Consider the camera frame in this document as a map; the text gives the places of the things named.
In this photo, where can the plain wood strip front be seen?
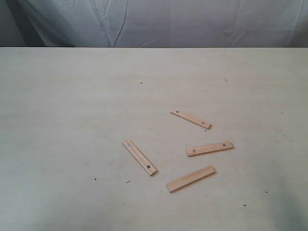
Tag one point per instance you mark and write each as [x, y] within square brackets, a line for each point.
[190, 178]

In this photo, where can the white backdrop cloth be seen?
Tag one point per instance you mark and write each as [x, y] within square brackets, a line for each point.
[154, 23]

